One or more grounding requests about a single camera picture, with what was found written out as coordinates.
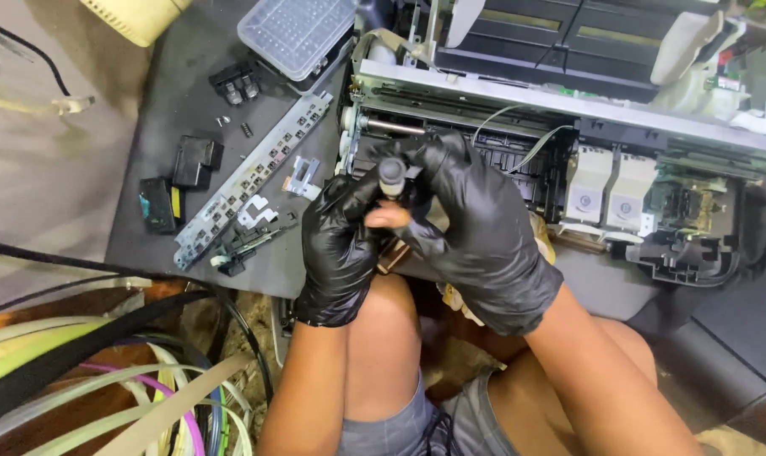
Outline plain black ink cartridge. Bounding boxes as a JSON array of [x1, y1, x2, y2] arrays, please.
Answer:
[[171, 134, 225, 191]]

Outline white flat ribbon cable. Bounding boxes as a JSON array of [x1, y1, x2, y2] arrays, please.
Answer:
[[471, 104, 575, 176]]

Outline white printer ink cartridge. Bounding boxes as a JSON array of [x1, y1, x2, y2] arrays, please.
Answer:
[[563, 145, 615, 226], [604, 152, 660, 233]]

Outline black cartridge with yellow label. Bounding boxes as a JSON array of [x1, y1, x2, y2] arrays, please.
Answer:
[[137, 176, 185, 236]]

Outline black printer cover panel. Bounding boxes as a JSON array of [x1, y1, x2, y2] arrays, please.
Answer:
[[628, 253, 766, 433]]

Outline clear plastic connector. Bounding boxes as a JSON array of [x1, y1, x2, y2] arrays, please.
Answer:
[[50, 94, 97, 117]]

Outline person's right hand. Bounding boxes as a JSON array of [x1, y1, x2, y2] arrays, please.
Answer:
[[364, 130, 565, 337]]

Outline grey shorts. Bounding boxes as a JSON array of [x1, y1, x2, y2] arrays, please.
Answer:
[[337, 366, 518, 456]]

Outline cream plastic housing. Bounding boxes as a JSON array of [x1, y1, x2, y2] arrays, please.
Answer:
[[78, 0, 194, 49]]

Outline small black lever mechanism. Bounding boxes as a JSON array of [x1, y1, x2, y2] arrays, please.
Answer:
[[210, 221, 289, 278]]

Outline clear plastic bit box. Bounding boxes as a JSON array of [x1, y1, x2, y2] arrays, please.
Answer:
[[236, 0, 360, 96]]

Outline thin black cable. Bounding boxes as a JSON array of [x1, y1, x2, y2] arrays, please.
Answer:
[[0, 13, 73, 98]]

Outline long metal keypad strip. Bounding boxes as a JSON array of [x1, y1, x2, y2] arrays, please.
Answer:
[[172, 91, 335, 272]]

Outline dark grey work board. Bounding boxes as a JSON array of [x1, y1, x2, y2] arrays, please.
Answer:
[[104, 0, 358, 300]]

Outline heap of coloured cables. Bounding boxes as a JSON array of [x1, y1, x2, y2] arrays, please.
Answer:
[[0, 237, 276, 456]]

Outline person's left hand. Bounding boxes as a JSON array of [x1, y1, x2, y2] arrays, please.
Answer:
[[293, 170, 385, 328]]

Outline black roller holder part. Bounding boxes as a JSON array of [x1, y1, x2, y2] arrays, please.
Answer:
[[208, 61, 262, 107]]

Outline disassembled grey inkjet printer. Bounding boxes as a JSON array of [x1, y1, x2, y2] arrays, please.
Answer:
[[334, 0, 766, 290]]

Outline small white metal bracket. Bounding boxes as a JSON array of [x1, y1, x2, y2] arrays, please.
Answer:
[[236, 194, 280, 231]]

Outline small silver metal bracket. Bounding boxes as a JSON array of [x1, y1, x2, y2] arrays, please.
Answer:
[[282, 156, 324, 202]]

